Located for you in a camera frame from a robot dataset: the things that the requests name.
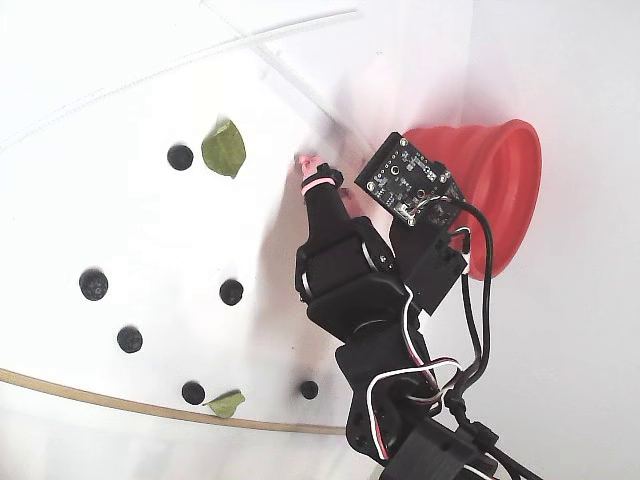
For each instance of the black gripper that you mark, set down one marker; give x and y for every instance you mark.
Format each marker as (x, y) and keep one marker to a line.
(334, 255)

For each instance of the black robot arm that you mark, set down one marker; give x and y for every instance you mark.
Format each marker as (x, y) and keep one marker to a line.
(380, 405)

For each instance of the red ribbed collapsible cup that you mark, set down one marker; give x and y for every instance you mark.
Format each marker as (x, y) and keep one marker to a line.
(510, 190)

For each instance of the straight white plastic tube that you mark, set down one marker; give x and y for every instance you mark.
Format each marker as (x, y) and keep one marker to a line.
(286, 76)

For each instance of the small blueberry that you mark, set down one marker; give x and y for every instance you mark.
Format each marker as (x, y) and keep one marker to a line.
(180, 157)

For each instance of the curved white plastic tube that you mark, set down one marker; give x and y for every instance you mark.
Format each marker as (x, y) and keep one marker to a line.
(300, 24)

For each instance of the white paper sheet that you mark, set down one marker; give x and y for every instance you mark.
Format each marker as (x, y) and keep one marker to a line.
(150, 225)

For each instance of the thin wooden stick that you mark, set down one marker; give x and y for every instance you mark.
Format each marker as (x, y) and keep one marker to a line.
(280, 426)

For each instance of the large curled green leaf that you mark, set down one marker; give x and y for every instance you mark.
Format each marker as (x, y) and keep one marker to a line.
(225, 405)

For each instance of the black camera module with board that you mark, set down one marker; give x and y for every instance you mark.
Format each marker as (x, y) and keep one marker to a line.
(400, 175)

